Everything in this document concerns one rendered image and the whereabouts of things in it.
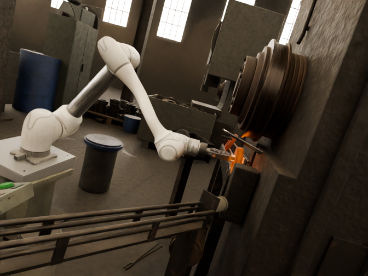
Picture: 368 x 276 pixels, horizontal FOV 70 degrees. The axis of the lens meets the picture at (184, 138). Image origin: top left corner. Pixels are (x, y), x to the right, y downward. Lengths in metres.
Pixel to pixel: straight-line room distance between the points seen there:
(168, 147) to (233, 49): 2.93
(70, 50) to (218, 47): 2.20
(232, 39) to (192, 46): 7.65
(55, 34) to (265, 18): 3.08
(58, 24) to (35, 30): 9.60
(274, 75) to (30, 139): 1.27
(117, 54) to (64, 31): 3.24
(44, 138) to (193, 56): 10.15
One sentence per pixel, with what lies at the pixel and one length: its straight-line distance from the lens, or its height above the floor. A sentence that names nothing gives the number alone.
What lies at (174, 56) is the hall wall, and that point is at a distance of 11.58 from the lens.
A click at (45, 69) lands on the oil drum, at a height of 0.68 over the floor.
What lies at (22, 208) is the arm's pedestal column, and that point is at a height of 0.14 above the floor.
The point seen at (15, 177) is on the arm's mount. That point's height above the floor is 0.37.
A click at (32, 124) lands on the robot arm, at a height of 0.63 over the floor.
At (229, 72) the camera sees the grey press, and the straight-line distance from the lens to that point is 3.90.
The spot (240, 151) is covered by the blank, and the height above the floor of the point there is 0.81.
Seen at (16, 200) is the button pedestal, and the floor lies 0.59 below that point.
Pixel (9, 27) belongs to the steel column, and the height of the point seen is 1.11.
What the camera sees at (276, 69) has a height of 1.20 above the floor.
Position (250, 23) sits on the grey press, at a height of 2.06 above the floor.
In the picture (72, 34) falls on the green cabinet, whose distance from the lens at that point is 4.54.
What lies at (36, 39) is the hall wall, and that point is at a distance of 14.20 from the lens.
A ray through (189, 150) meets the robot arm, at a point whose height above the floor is 0.74.
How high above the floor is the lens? 1.06
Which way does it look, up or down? 12 degrees down
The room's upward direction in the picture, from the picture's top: 16 degrees clockwise
